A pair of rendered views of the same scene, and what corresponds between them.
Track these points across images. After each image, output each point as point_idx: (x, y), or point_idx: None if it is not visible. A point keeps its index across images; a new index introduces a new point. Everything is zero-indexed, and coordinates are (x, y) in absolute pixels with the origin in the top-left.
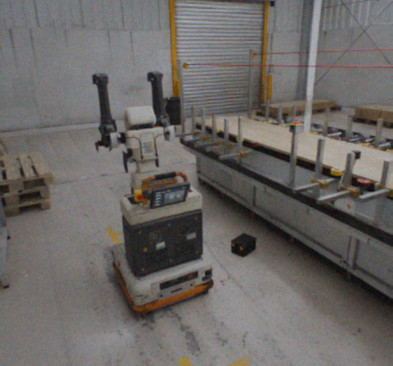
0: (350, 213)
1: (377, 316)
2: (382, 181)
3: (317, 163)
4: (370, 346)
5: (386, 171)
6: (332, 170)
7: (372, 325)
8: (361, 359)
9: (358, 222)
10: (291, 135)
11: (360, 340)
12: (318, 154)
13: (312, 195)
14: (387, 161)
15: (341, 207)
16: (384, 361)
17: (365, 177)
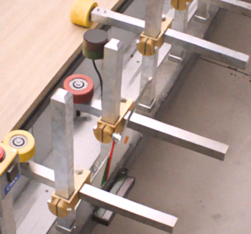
0: (128, 147)
1: (119, 224)
2: (157, 29)
3: (71, 157)
4: (195, 222)
5: (161, 7)
6: (29, 151)
7: (147, 226)
8: (229, 226)
9: (143, 138)
10: (1, 200)
11: (193, 233)
12: (70, 134)
13: (73, 228)
14: None
15: (117, 160)
16: (210, 205)
17: (44, 87)
